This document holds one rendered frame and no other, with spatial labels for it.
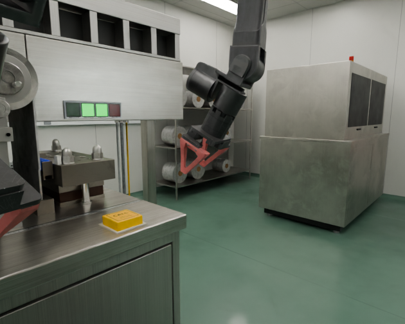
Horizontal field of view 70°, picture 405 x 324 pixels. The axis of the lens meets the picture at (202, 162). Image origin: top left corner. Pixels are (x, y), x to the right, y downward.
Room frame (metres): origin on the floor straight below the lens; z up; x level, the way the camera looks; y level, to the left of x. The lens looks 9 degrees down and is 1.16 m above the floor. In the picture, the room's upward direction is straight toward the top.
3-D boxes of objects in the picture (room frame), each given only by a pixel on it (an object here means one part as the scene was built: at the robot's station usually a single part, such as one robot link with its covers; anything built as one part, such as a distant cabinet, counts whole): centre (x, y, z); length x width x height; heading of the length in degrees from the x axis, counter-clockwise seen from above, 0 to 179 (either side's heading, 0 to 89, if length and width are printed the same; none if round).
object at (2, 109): (0.64, 0.44, 1.18); 0.04 x 0.02 x 0.04; 137
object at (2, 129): (0.66, 0.47, 1.05); 0.06 x 0.05 x 0.31; 47
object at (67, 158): (0.80, 0.38, 1.05); 0.04 x 0.04 x 0.04
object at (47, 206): (0.84, 0.52, 0.92); 0.28 x 0.04 x 0.04; 47
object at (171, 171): (4.70, -0.07, 0.93); 1.83 x 0.53 x 1.85; 137
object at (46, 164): (0.86, 0.51, 1.01); 0.23 x 0.03 x 0.05; 47
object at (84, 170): (0.96, 0.47, 1.00); 0.40 x 0.16 x 0.06; 47
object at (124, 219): (0.67, 0.19, 0.91); 0.07 x 0.07 x 0.02; 47
